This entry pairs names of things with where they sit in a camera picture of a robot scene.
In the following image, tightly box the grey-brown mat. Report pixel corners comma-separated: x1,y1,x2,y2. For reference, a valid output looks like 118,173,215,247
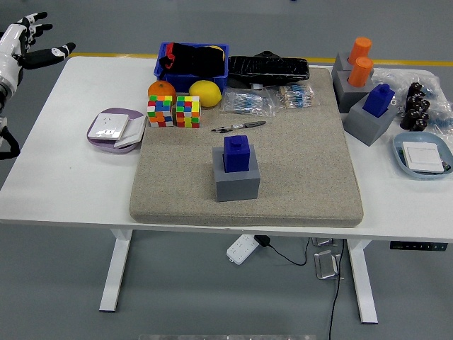
128,67,365,228

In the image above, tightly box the white wall socket panel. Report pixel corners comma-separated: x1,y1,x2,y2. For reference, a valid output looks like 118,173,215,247
87,113,130,142

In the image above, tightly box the light blue tray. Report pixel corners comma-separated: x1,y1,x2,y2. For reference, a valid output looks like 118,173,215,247
392,132,453,181

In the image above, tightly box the black table control panel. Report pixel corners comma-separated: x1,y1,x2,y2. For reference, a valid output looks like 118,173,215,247
389,241,449,251

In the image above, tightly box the clear bag of blue parts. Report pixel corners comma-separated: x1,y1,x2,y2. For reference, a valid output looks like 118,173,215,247
423,76,453,137

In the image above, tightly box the yellow lemon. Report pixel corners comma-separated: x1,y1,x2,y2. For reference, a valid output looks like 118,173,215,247
188,79,223,108

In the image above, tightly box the black silver pen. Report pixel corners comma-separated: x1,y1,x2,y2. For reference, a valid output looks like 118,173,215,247
211,120,267,134

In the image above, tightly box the orange fruit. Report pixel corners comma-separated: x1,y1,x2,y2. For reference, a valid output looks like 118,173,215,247
147,80,177,103

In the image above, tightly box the black power cable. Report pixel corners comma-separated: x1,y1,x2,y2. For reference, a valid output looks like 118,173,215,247
267,237,312,266
328,239,346,340

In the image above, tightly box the orange cylinder seal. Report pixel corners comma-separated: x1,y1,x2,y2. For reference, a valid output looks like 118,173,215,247
348,56,374,88
347,37,373,65

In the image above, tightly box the purple tray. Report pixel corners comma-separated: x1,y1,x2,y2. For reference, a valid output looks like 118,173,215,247
86,107,147,154

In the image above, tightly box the white switch panel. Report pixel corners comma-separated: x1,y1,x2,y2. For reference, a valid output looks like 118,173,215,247
401,141,445,174
113,115,148,149

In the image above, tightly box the black plastic wrapped package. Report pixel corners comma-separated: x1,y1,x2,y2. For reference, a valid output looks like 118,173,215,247
226,50,311,89

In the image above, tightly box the colourful puzzle cube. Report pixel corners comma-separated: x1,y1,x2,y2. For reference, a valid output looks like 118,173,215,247
147,94,175,128
176,95,202,129

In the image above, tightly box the blue plastic bin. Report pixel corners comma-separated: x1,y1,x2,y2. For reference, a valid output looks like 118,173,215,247
153,42,230,95

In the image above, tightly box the blue square seal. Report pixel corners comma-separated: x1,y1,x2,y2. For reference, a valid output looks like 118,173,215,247
362,84,396,119
222,135,251,174

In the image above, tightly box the clear bag of blue resistors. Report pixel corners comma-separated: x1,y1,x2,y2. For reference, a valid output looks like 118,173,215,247
219,88,276,118

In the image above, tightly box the white power strip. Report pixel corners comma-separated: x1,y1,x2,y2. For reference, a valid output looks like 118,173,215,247
226,234,259,265

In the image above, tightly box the clear plastic bag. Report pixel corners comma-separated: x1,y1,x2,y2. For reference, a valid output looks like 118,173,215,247
371,67,438,107

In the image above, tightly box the white table leg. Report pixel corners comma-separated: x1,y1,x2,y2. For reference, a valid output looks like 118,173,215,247
346,239,379,324
98,229,134,312

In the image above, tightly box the grey cube seal holder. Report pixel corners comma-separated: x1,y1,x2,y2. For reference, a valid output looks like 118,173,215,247
331,52,374,74
332,69,377,114
212,143,261,203
343,95,400,147

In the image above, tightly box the clear bag of tan resistors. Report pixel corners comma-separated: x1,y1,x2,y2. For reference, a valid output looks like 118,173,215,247
272,84,319,110

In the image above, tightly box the black cloth with red trim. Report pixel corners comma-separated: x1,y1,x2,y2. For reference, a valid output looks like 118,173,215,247
158,42,226,77

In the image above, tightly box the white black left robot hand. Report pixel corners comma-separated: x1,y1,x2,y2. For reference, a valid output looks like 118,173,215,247
0,12,76,89

